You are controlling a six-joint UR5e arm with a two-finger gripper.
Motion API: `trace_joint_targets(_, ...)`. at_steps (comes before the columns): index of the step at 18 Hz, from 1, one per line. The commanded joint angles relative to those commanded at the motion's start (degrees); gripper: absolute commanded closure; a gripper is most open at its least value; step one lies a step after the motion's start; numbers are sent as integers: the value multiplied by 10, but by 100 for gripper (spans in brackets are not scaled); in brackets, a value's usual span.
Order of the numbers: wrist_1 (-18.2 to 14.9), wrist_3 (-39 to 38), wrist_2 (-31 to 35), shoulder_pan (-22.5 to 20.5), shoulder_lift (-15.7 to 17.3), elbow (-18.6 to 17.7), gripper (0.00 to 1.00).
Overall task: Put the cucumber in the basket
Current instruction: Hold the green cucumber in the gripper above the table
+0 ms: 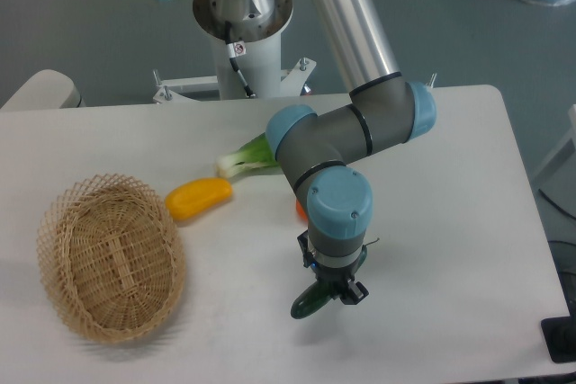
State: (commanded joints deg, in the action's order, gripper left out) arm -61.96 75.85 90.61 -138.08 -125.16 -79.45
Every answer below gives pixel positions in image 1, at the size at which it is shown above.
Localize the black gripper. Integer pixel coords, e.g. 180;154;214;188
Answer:
297;233;368;305

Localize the dark green cucumber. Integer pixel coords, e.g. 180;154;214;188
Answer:
290;243;371;320

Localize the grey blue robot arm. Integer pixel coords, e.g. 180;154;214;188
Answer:
163;0;437;318

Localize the woven wicker basket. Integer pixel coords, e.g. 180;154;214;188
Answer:
37;174;186;344

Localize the orange tomato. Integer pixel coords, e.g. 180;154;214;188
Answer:
295;201;308;221

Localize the green bok choy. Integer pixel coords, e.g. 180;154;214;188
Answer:
215;133;279;179

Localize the yellow bell pepper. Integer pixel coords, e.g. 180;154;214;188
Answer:
165;177;233;221

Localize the black device at edge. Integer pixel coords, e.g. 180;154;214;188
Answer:
541;317;575;363

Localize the white chair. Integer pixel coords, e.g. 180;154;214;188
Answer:
1;69;86;112

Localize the black floor cable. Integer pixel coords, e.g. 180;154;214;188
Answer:
538;186;576;219

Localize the white table frame right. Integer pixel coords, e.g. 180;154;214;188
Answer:
530;105;575;189

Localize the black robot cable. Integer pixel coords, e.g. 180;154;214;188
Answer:
223;20;257;99

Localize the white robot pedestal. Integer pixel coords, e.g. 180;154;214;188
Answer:
153;0;316;103

